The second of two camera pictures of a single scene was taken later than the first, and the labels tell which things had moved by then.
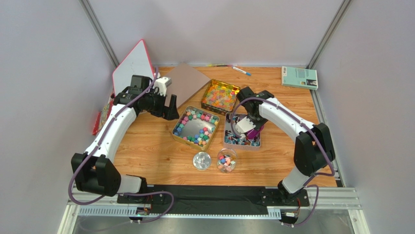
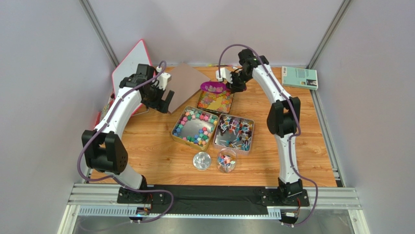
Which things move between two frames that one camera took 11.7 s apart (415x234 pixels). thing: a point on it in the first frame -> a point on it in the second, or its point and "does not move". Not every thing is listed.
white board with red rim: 137,62 does not move
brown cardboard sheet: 186,81 does not move
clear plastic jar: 226,160 does not move
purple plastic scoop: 253,134 -> 213,87
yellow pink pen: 220,65 does not move
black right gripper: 254,121 -> 235,82
